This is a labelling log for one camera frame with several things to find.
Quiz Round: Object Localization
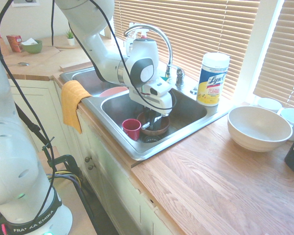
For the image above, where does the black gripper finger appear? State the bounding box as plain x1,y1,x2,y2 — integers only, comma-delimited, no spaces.
144,107,153,125
152,111,163,124

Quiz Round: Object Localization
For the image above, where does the wide wooden window blind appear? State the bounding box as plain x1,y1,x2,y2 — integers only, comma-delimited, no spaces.
114,0,260,100

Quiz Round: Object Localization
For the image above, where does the small potted plant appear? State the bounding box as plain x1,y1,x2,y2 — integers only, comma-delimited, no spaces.
65,28,75,46

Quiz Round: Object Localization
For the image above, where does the cream kitchen cabinet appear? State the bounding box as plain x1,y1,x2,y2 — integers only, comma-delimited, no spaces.
8,78,174,235

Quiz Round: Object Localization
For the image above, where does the green bowl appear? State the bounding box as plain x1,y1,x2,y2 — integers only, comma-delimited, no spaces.
22,40,43,54

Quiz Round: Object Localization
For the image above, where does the brown wooden bowl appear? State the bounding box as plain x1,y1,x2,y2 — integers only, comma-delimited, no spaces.
136,112,171,136

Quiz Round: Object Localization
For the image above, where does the orange dish cloth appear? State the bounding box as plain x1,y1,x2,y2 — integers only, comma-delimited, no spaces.
61,80,92,134

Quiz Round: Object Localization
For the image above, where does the stainless steel double sink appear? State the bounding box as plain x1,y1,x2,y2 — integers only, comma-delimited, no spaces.
59,66,232,161

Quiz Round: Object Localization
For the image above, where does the metal drain strainer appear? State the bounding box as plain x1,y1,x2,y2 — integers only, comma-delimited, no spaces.
141,135,162,144

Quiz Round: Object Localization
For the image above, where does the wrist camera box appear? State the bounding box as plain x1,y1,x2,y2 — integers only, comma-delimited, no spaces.
147,81,173,97

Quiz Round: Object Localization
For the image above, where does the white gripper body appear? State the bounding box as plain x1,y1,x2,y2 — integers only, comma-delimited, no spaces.
129,85,174,116

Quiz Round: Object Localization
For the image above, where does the clear spray bottle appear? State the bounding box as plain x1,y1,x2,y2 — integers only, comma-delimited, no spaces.
124,22,150,58

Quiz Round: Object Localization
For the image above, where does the Lysol wipes canister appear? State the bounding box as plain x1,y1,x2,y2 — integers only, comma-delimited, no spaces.
196,52,230,107

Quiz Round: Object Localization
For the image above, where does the red mug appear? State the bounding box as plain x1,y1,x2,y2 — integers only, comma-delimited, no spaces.
122,118,142,141

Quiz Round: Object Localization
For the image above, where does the narrow wooden window blind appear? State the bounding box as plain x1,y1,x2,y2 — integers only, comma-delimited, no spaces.
252,0,294,110

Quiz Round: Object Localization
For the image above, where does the chrome gooseneck faucet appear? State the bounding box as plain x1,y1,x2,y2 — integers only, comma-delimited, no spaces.
124,24,186,88

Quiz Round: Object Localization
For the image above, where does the red cardboard box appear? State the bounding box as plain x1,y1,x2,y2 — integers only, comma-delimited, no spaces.
6,35,24,52

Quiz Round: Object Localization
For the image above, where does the large white bowl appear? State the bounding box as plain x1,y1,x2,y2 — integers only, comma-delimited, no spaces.
227,105,294,153

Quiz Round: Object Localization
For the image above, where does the pink plastic bowl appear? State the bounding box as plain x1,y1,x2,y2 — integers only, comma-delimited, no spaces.
99,86,129,98

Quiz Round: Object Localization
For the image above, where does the silver metal fork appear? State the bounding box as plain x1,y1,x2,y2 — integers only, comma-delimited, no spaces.
141,114,168,130

